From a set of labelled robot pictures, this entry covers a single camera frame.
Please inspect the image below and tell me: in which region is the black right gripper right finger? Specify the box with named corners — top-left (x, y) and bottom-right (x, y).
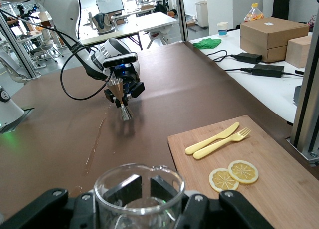
top-left (150, 175), bottom-right (276, 229)

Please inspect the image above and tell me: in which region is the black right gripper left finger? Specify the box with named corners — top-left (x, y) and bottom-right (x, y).
top-left (0, 174), bottom-right (143, 229)

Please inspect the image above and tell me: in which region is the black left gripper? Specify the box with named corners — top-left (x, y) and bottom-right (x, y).
top-left (104, 66), bottom-right (146, 108)

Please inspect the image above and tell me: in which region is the steel double jigger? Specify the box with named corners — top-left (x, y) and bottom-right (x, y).
top-left (106, 78), bottom-right (133, 121)

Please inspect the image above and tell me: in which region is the clear glass beaker cup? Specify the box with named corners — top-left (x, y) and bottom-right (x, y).
top-left (94, 163), bottom-right (186, 229)

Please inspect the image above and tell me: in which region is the white paper cup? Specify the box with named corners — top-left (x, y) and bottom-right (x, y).
top-left (216, 21), bottom-right (229, 38)

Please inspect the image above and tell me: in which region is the lemon slice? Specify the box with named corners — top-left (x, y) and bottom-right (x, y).
top-left (228, 160), bottom-right (259, 185)
top-left (208, 168), bottom-right (239, 193)

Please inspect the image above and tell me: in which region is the brown table cover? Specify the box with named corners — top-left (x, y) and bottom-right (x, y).
top-left (0, 41), bottom-right (319, 229)

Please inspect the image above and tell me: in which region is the yellow plastic fork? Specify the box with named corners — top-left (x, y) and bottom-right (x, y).
top-left (193, 127), bottom-right (251, 160)

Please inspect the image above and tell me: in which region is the bamboo cutting board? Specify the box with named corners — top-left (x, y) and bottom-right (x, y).
top-left (167, 114), bottom-right (319, 229)

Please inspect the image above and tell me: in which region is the grey office chair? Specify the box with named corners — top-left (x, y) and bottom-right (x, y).
top-left (88, 12), bottom-right (116, 36)

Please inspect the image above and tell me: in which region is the yellow plastic knife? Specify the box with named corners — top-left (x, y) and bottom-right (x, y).
top-left (184, 122), bottom-right (240, 155)

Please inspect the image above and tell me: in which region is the white office table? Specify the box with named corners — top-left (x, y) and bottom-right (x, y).
top-left (81, 11), bottom-right (179, 50)

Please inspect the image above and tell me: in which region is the whiteboard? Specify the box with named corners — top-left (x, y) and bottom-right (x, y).
top-left (94, 0), bottom-right (125, 14)

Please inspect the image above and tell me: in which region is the green cloth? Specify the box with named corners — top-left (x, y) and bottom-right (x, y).
top-left (192, 38), bottom-right (222, 50)

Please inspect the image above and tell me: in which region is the standing person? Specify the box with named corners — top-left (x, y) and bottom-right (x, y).
top-left (149, 0), bottom-right (170, 13)

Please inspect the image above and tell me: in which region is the white trash bin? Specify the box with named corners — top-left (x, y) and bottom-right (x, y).
top-left (194, 0), bottom-right (209, 28)

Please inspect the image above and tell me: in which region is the black power adapter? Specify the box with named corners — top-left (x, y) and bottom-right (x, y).
top-left (251, 64), bottom-right (285, 78)
top-left (230, 52), bottom-right (262, 65)

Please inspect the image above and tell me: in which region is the grey metal box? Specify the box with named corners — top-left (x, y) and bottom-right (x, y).
top-left (293, 86), bottom-right (304, 107)

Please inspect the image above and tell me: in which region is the flat cardboard box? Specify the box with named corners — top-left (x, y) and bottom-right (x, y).
top-left (240, 36), bottom-right (288, 63)

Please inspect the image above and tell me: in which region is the orange drink bottle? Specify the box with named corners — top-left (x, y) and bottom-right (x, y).
top-left (243, 2), bottom-right (265, 23)

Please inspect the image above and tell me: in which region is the large cardboard box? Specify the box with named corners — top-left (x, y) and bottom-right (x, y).
top-left (240, 16), bottom-right (310, 50)

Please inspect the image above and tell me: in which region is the black hanging jacket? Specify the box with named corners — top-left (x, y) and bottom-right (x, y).
top-left (271, 0), bottom-right (291, 18)

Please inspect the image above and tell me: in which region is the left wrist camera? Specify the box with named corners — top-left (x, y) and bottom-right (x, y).
top-left (102, 52), bottom-right (139, 69)

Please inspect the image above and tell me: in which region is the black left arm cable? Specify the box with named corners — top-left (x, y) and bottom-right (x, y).
top-left (0, 8), bottom-right (118, 101)

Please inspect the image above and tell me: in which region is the dark door frame pillar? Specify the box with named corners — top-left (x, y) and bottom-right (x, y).
top-left (174, 0), bottom-right (189, 43)

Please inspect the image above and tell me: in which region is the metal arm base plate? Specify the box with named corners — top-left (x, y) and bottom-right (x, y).
top-left (0, 106), bottom-right (36, 134)

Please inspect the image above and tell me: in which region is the aluminium frame post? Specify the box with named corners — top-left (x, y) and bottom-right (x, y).
top-left (0, 13), bottom-right (34, 80)

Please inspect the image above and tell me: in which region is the camera mount post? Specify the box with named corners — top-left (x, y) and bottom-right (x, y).
top-left (290, 27), bottom-right (319, 167)

